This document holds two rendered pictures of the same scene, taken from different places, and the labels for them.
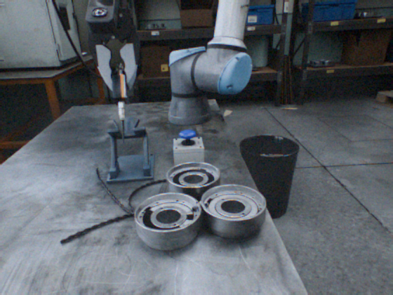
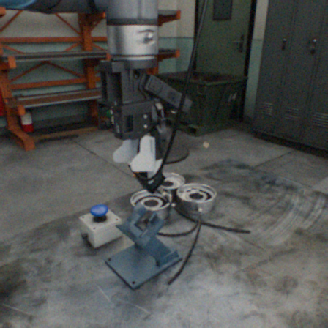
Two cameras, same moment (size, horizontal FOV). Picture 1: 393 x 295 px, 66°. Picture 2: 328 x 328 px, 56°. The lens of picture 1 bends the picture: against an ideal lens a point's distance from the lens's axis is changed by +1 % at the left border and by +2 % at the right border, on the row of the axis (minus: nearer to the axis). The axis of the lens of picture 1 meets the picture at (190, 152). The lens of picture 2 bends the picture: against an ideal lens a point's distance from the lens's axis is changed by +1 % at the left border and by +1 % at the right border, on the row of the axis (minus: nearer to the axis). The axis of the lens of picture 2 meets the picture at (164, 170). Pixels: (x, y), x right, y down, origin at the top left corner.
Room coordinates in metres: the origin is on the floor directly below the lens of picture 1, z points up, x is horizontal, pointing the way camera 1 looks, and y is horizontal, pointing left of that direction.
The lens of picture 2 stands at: (0.91, 0.57, 1.24)
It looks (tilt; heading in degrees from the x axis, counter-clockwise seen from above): 25 degrees down; 233
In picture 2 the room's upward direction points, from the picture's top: straight up
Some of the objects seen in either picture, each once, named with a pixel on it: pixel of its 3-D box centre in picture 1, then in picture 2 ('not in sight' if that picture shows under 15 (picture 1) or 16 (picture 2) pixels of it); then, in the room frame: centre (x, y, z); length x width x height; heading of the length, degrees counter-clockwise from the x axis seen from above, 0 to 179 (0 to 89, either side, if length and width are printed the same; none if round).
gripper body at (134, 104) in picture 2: (111, 8); (131, 98); (0.65, 0.14, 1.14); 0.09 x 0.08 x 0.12; 4
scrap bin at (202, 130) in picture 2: not in sight; (198, 102); (-1.99, -2.49, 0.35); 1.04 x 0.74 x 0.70; 91
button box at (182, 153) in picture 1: (188, 149); (98, 226); (0.67, 0.01, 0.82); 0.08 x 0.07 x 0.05; 1
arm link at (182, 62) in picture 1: (189, 69); not in sight; (1.00, -0.01, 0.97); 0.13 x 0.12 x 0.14; 49
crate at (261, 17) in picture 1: (248, 15); not in sight; (4.14, -0.80, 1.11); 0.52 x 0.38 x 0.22; 91
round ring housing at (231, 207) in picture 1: (232, 211); (166, 186); (0.42, -0.07, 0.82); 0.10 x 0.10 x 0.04
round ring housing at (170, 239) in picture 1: (168, 220); (195, 198); (0.40, 0.04, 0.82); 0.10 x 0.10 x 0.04
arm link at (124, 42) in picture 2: not in sight; (134, 42); (0.64, 0.14, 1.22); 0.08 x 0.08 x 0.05
